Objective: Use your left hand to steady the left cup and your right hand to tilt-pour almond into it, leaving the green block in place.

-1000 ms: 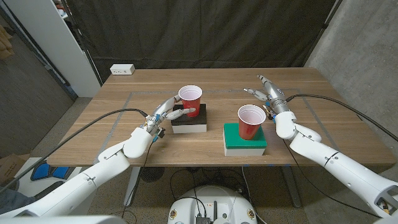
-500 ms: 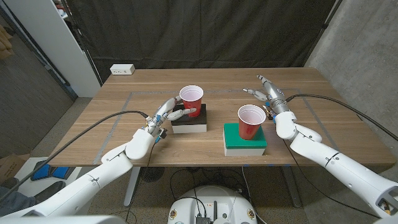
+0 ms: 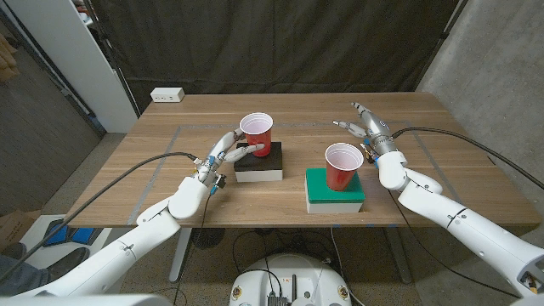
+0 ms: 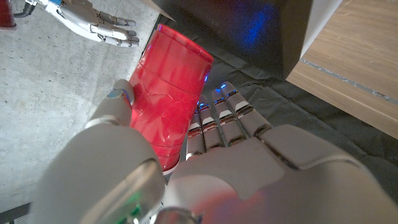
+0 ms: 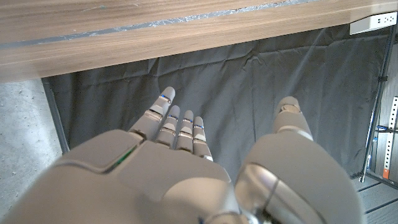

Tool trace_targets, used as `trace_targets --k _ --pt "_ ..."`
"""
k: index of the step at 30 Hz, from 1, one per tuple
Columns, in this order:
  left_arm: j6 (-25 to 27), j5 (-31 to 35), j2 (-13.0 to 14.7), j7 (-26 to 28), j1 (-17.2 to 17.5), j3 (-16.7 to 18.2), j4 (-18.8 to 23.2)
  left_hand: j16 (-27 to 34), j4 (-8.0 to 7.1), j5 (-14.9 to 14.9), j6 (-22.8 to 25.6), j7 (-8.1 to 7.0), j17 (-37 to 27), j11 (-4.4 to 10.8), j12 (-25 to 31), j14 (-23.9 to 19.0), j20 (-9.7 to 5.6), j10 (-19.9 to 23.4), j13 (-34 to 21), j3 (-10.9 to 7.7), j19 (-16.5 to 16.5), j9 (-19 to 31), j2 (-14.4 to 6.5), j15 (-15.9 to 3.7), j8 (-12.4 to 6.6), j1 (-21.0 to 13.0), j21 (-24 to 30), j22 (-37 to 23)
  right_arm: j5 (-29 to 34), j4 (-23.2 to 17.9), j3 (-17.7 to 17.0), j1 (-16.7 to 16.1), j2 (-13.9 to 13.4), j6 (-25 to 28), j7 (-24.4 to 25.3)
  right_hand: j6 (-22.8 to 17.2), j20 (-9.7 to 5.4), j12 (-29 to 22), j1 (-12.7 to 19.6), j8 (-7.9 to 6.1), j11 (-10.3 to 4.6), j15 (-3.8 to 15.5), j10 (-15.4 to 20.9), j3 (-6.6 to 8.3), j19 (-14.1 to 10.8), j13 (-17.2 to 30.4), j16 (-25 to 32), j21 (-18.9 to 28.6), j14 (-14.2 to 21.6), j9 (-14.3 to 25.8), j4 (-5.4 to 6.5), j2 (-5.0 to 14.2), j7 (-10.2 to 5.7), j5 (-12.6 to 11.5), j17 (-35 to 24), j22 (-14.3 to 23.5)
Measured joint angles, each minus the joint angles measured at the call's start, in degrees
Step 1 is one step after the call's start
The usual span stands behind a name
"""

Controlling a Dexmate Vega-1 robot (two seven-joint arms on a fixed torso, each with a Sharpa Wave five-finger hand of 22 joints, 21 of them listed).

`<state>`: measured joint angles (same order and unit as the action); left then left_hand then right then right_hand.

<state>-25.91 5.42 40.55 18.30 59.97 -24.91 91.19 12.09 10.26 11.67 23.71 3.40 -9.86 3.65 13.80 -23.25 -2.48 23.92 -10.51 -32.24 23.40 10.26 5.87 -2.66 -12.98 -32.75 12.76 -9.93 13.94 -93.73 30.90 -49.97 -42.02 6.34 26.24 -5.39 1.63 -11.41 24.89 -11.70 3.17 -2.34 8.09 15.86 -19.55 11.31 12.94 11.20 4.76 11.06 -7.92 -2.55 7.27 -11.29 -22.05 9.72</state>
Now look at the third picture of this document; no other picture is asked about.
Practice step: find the grey table leg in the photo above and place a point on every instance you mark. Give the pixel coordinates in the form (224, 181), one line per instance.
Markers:
(399, 259)

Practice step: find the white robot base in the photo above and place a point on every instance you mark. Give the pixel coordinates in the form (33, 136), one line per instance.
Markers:
(255, 280)

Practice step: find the black backdrop curtain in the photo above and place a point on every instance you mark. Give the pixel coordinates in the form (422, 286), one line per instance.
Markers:
(272, 42)

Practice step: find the white power outlet box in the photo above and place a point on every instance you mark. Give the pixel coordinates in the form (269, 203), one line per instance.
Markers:
(166, 94)

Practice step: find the black-topped white block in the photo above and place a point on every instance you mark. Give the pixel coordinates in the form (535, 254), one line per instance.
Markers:
(263, 166)

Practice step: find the grey tape outline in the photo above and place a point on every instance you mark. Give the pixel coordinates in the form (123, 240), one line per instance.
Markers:
(297, 124)

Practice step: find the brown cardboard box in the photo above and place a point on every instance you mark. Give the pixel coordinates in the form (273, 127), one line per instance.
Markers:
(13, 227)

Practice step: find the black backdrop stand pole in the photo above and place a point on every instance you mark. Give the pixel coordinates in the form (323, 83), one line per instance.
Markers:
(112, 55)
(442, 36)

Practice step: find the red plastic cup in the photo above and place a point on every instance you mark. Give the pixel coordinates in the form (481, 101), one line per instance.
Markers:
(339, 178)
(259, 138)

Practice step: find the person's leg in jeans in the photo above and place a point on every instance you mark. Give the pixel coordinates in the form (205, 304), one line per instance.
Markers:
(21, 276)

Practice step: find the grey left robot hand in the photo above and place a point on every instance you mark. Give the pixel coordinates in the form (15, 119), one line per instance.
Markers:
(217, 155)

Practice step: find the green-topped white block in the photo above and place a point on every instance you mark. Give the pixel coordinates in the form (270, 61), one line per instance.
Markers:
(319, 191)

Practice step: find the white table leg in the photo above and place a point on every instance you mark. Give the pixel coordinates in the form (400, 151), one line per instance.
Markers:
(180, 255)

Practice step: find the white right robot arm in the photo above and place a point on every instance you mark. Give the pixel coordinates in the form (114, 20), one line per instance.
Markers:
(480, 234)

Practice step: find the round black fan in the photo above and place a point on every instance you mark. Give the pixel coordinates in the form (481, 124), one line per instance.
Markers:
(208, 237)

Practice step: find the blue and black foot pedal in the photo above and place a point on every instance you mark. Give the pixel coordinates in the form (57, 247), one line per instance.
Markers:
(81, 234)

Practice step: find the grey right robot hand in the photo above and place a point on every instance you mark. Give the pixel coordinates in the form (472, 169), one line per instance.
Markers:
(378, 132)

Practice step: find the white cabinet panel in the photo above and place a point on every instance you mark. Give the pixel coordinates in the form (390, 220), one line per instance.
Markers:
(76, 51)

